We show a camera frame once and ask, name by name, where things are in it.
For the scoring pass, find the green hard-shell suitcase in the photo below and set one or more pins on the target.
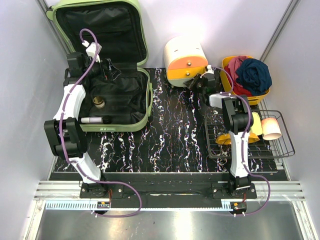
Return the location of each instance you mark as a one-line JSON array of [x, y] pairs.
[[117, 26]]

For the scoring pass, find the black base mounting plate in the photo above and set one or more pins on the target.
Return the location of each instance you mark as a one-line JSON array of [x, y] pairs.
[[214, 190]]

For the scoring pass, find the red garment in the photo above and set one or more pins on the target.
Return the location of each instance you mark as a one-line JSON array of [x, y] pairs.
[[238, 89]]

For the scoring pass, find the orange plastic basket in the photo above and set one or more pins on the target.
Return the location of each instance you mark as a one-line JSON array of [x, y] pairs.
[[253, 100]]

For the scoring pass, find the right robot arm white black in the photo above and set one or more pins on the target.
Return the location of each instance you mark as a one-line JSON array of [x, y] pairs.
[[237, 120]]

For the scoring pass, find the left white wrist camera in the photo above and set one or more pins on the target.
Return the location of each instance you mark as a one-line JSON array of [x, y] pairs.
[[92, 50]]

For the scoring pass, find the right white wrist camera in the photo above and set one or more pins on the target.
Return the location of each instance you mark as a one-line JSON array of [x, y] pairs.
[[209, 70]]

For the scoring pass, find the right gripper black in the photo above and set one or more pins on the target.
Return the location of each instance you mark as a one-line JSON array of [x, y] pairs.
[[191, 83]]

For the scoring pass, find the gold lidded jar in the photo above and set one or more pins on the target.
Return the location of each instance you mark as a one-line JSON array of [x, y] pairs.
[[98, 102]]

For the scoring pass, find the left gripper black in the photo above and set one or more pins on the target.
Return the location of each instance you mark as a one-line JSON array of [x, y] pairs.
[[114, 71]]

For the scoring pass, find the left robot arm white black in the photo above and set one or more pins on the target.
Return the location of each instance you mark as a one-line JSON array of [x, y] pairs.
[[65, 136]]

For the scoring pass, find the white cylindrical bottle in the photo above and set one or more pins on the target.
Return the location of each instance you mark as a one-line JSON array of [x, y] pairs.
[[92, 120]]

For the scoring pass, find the pink garment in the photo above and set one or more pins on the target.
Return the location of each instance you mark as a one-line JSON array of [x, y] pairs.
[[233, 63]]

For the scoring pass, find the black wire rack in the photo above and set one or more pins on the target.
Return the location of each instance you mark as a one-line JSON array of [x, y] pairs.
[[262, 149]]

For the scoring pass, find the pink white cup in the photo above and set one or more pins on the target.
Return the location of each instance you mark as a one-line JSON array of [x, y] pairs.
[[270, 129]]

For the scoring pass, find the navy blue garment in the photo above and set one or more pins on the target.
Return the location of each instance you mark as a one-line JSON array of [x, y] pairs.
[[254, 76]]

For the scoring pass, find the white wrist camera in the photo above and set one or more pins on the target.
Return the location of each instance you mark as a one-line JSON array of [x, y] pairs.
[[92, 50], [209, 70]]

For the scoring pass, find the white cylindrical drawer cabinet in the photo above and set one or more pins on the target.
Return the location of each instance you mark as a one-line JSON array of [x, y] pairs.
[[184, 58]]

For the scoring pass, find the yellow plate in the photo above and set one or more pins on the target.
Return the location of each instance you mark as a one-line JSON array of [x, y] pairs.
[[225, 139]]

